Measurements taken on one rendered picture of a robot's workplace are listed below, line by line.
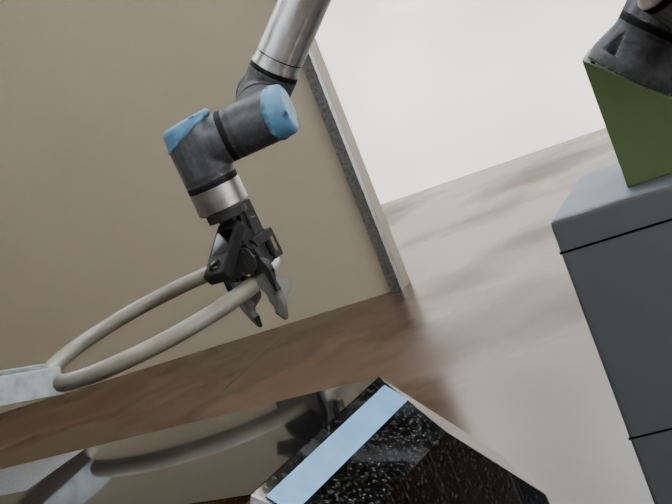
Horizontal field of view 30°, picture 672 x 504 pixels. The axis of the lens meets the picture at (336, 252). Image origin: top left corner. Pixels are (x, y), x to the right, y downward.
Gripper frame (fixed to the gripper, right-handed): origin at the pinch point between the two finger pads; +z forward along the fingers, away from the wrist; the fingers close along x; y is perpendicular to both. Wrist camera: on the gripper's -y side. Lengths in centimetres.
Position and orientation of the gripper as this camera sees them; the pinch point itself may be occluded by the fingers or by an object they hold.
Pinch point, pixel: (268, 318)
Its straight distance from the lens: 216.8
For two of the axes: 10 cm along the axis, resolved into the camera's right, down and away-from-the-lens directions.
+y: 4.7, -3.7, 8.0
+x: -7.8, 2.5, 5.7
